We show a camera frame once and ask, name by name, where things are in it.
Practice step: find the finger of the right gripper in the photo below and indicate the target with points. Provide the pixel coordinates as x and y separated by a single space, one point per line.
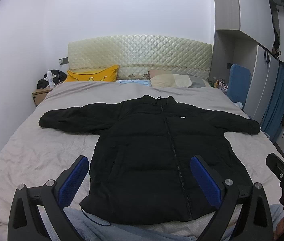
276 165

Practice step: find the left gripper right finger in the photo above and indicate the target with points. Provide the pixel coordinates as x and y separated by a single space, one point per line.
254 222

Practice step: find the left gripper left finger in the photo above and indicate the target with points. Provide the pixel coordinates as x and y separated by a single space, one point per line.
25 222

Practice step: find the black puffer jacket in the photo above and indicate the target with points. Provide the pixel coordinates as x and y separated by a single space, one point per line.
140 170

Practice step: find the person's right hand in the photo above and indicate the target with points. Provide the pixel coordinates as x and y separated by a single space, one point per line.
278 220

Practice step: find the light blue trousers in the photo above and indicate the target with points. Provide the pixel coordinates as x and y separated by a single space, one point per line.
89 230

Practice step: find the grey bed sheet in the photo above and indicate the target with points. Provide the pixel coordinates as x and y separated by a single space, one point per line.
34 155

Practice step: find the blue curtain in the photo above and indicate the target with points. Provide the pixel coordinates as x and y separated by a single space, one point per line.
271 123

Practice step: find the bottles on side shelf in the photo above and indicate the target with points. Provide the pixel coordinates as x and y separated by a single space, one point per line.
218 84

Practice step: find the wooden nightstand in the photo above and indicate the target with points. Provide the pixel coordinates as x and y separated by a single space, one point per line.
39 95

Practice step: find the white spray bottle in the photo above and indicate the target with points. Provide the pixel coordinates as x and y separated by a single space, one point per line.
50 79

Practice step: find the black bag on nightstand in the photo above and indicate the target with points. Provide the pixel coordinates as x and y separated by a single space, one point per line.
58 77

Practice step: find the grey white wardrobe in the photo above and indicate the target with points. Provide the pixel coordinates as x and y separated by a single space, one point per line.
250 33

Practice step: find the yellow pillow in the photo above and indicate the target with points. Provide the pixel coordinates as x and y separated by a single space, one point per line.
100 75

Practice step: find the beige grey patchwork pillow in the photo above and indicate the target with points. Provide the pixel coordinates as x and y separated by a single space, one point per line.
167 79

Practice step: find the light blue cloth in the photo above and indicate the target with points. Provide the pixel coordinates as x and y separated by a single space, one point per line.
141 82

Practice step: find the cream quilted headboard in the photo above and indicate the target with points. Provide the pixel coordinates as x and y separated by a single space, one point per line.
136 54

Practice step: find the wall socket right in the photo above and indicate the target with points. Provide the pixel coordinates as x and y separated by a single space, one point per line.
229 65

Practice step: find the wall socket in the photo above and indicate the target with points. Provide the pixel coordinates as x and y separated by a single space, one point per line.
63 61
229 65

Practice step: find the wall socket left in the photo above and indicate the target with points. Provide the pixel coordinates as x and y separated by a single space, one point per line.
63 61

